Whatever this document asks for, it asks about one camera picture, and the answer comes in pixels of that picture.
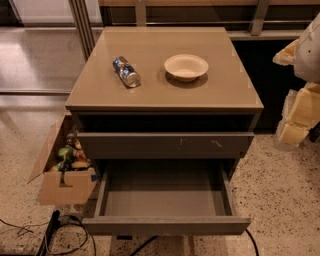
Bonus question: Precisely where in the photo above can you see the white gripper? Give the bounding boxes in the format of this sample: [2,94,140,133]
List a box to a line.
[272,40,320,146]

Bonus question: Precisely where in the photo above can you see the grey drawer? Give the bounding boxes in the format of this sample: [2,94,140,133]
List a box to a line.
[83,160,251,236]
[78,132,254,159]

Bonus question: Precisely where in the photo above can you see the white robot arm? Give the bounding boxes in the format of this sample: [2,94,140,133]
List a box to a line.
[273,14,320,148]

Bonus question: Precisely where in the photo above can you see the grey drawer cabinet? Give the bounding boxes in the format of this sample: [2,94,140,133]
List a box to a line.
[64,26,265,168]

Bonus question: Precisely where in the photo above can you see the grey top drawer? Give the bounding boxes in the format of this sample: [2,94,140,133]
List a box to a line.
[78,132,254,159]

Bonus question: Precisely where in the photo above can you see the white paper bowl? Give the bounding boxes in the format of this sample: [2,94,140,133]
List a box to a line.
[164,54,209,82]

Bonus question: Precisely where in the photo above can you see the blue silver soda can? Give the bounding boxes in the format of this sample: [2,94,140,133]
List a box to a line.
[113,56,140,88]

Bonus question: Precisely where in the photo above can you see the toy food items in box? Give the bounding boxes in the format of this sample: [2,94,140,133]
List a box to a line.
[49,127,92,172]

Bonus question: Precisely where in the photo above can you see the cardboard box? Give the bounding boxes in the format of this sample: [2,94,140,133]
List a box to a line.
[28,115,97,205]

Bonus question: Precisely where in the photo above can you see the black power strip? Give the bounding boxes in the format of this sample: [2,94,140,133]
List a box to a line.
[35,210,60,256]

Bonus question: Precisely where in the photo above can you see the metal railing frame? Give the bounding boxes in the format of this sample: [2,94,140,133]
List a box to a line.
[68,0,320,55]

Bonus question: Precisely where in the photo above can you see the black looped cable left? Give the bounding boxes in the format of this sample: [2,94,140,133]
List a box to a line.
[44,214,98,256]

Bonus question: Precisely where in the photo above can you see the thin grey wire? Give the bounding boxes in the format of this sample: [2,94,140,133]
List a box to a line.
[0,218,49,238]

